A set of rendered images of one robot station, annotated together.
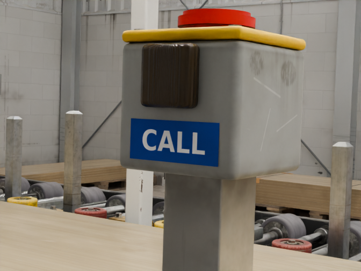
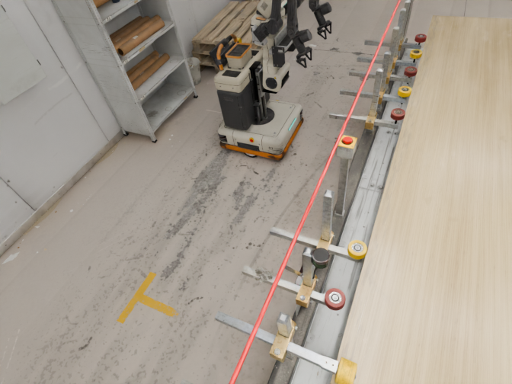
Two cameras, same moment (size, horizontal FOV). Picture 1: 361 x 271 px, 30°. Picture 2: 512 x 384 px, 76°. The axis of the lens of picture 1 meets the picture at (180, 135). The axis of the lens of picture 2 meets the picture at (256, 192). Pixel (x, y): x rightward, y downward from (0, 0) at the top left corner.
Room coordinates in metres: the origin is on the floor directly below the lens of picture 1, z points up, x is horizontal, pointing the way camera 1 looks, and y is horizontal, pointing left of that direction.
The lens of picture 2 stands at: (-0.11, -1.03, 2.18)
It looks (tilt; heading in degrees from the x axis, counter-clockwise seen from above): 49 degrees down; 88
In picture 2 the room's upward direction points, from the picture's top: 11 degrees counter-clockwise
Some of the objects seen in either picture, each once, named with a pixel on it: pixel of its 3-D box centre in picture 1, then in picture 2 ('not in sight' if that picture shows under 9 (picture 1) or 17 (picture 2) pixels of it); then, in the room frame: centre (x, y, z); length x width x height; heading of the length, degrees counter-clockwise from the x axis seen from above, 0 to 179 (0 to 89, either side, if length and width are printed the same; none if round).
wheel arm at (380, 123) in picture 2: not in sight; (363, 120); (0.71, 0.58, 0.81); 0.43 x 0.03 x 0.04; 145
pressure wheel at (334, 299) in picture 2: not in sight; (334, 302); (0.13, -0.54, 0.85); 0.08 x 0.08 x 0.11
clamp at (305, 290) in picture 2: not in sight; (307, 289); (0.05, -0.45, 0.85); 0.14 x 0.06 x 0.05; 55
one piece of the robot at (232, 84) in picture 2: not in sight; (247, 86); (0.09, 1.64, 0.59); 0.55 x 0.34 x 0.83; 55
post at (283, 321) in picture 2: not in sight; (286, 340); (-0.09, -0.64, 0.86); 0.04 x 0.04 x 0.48; 55
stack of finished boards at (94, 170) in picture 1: (66, 172); not in sight; (8.41, 1.41, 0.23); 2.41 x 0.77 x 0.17; 146
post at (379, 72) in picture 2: not in sight; (374, 104); (0.78, 0.59, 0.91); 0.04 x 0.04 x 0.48; 55
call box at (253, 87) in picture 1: (213, 108); (346, 148); (0.35, -0.02, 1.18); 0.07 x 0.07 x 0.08; 55
